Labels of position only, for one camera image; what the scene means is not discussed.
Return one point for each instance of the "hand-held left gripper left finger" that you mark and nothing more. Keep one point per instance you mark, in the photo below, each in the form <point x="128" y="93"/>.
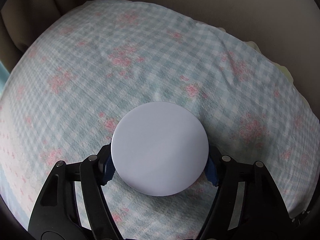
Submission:
<point x="108" y="170"/>

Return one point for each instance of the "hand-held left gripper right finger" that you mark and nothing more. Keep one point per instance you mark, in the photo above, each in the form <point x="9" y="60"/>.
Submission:
<point x="212" y="170"/>

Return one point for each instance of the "white round plate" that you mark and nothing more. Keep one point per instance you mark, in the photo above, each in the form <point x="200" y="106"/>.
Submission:
<point x="160" y="150"/>

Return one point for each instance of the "checked floral blanket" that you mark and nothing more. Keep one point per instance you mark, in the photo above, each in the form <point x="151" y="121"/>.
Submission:
<point x="150" y="67"/>

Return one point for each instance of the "light blue cloth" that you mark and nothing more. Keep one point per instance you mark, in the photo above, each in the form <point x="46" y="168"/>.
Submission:
<point x="3" y="73"/>

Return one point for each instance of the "brown curtain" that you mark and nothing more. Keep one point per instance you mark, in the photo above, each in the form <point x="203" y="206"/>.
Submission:
<point x="37" y="10"/>

